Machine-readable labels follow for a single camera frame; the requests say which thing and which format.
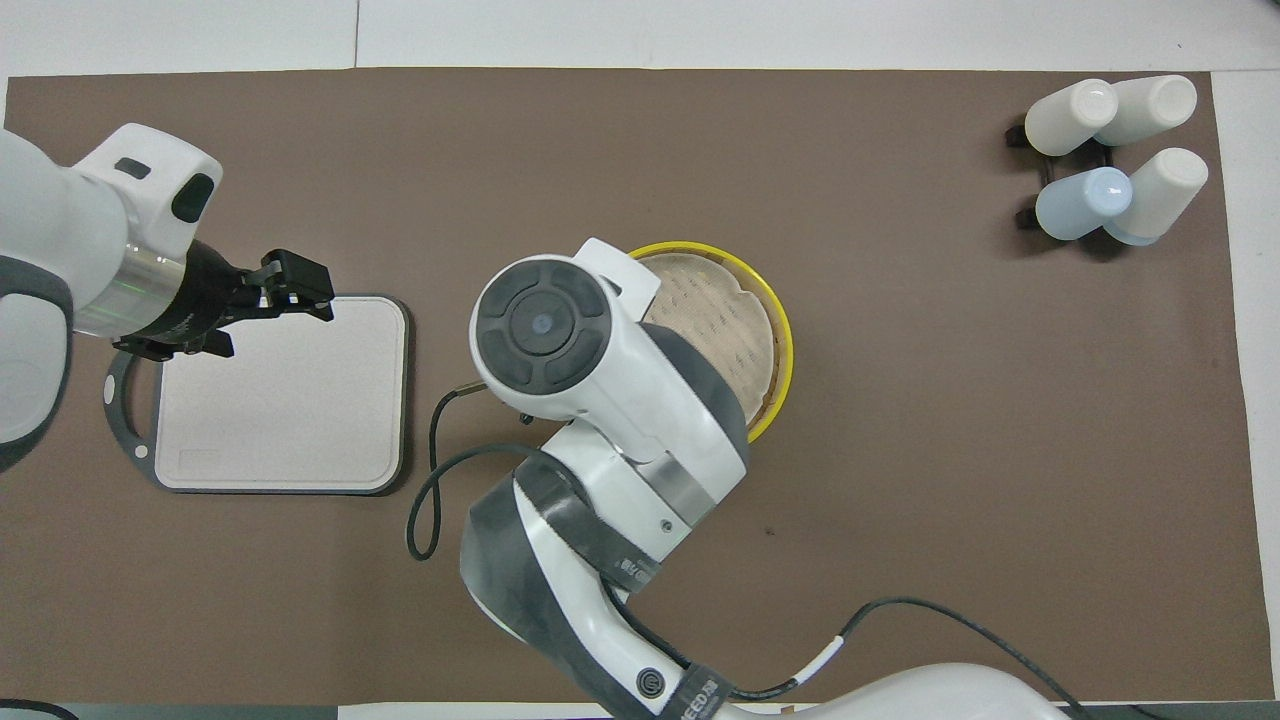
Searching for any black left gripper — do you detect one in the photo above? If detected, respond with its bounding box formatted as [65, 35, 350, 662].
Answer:
[112, 240, 336, 361]

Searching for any yellow rimmed bamboo steamer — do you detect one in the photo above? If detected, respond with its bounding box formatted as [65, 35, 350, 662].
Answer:
[628, 241, 794, 444]

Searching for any grey cutting board dark rim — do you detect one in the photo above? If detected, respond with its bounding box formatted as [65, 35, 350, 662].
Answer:
[103, 293, 411, 496]

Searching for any brown table mat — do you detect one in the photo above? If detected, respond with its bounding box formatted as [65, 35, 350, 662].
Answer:
[0, 68, 1271, 706]

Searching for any black cup rack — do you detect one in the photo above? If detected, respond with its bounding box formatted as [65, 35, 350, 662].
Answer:
[1005, 115, 1126, 251]

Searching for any light blue plastic cup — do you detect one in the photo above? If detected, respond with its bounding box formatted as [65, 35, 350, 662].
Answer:
[1035, 167, 1133, 241]

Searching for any white plastic cup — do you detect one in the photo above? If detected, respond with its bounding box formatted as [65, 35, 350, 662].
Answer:
[1103, 148, 1209, 247]
[1095, 75, 1198, 147]
[1025, 79, 1119, 157]

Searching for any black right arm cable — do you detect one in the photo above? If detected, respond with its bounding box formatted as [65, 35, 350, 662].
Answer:
[405, 383, 1096, 720]

